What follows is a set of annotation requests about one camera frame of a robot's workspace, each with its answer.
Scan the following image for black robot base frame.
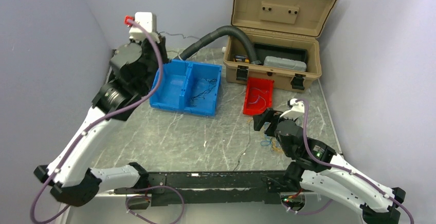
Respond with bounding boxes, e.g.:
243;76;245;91
114;170;308;207

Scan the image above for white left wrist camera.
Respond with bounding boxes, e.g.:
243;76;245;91
124;12;160;43

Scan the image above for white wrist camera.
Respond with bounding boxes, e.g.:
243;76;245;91
280;98;305;121
124;12;160;43

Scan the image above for small box in toolbox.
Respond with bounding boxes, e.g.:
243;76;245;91
234;55;250;63

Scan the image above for tan plastic toolbox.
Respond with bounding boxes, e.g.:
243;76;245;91
223;0;338;92

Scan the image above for yellow blue black wires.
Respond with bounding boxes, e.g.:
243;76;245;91
233;118;285;172

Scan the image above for blue double plastic bin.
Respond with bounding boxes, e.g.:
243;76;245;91
149;59;222;117

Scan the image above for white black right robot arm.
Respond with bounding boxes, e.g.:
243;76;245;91
253;106;406;223

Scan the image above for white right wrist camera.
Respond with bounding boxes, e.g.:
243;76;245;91
280;98;305;121

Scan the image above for black tray in toolbox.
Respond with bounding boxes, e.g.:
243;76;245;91
254;43;308;63

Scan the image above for grey corrugated hose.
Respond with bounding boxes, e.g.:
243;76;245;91
177;25;262;66

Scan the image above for red plastic bin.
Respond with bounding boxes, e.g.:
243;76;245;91
243;77;274;116

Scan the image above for grey plastic case in toolbox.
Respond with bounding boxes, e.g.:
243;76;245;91
264;56;307;71

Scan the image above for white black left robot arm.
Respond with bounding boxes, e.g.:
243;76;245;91
34;34;169;207

